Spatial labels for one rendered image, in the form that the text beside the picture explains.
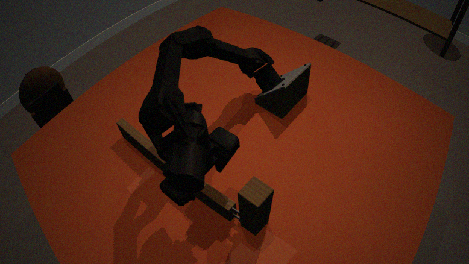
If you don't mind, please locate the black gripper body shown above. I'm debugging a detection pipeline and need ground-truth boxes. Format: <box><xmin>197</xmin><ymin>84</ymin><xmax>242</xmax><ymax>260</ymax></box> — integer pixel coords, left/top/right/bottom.
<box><xmin>159</xmin><ymin>127</ymin><xmax>240</xmax><ymax>206</ymax></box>

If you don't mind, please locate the dark wooden square post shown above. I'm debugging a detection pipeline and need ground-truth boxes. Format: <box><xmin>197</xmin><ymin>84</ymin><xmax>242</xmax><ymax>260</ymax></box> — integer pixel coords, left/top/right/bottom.
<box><xmin>238</xmin><ymin>176</ymin><xmax>274</xmax><ymax>236</ymax></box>

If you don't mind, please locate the long wooden rail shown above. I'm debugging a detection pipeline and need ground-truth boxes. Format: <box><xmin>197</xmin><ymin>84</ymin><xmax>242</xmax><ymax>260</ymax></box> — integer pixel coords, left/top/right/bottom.
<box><xmin>116</xmin><ymin>118</ymin><xmax>240</xmax><ymax>222</ymax></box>

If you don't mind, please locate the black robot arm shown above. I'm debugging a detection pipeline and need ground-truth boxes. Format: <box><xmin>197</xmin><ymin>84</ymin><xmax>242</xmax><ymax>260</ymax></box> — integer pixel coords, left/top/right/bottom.
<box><xmin>139</xmin><ymin>25</ymin><xmax>285</xmax><ymax>193</ymax></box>

